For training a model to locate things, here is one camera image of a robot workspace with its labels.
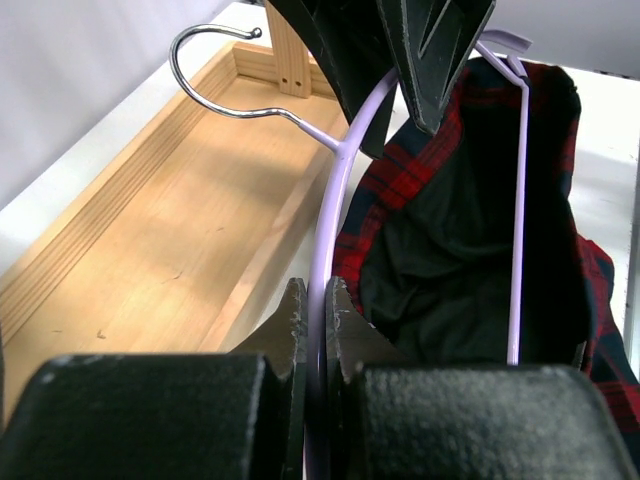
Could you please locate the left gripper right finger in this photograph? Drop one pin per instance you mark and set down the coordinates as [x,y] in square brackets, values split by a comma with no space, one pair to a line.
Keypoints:
[393,419]

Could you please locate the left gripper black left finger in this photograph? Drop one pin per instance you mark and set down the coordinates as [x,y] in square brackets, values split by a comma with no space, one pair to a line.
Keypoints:
[237,415]

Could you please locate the purple plastic hanger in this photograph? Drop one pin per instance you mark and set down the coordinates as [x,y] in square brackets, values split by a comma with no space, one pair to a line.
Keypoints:
[500,49]

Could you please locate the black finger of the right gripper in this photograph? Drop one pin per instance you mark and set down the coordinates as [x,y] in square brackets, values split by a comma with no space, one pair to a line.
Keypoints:
[430,41]

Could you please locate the wooden clothes rack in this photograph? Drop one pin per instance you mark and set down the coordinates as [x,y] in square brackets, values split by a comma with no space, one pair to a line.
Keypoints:
[166,229]

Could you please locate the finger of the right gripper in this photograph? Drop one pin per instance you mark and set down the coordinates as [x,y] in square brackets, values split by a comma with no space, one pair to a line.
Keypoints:
[347,40]

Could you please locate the red plaid skirt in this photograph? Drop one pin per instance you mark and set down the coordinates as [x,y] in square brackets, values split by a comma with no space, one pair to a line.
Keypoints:
[426,246]

